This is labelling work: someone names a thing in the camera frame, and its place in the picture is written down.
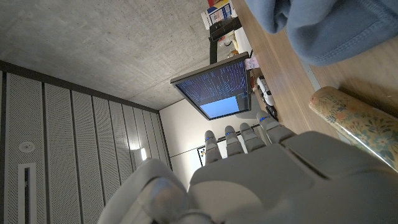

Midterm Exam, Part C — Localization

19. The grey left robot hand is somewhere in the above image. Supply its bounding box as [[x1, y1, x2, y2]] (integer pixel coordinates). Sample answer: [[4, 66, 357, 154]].
[[96, 110, 398, 224]]

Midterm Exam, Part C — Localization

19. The blue folded hoodie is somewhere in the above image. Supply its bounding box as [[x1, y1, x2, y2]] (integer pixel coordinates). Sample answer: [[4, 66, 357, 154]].
[[244, 0, 398, 67]]

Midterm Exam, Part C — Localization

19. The black remote control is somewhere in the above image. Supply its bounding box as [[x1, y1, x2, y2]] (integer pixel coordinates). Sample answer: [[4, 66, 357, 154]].
[[266, 105, 279, 121]]

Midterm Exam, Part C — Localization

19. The white game controller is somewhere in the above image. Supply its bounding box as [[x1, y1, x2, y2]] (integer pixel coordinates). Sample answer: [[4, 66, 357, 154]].
[[256, 75, 276, 107]]

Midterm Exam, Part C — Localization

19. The black computer monitor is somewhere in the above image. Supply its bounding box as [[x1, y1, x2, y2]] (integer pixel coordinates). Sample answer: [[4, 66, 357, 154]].
[[170, 52, 252, 121]]

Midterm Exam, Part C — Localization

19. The floral wrapping paper roll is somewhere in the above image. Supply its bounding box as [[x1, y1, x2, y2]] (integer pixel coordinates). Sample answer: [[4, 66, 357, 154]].
[[308, 86, 398, 172]]

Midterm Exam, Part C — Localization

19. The pink sticky note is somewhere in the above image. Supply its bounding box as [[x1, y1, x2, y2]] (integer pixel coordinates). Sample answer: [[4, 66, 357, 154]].
[[244, 57, 260, 71]]

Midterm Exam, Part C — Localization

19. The white wipes canister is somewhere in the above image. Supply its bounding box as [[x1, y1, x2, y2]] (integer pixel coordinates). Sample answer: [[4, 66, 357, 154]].
[[200, 0, 239, 31]]

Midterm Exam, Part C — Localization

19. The round ceiling smoke detector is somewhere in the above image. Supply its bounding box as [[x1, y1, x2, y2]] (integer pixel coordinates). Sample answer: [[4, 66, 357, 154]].
[[17, 141, 36, 153]]

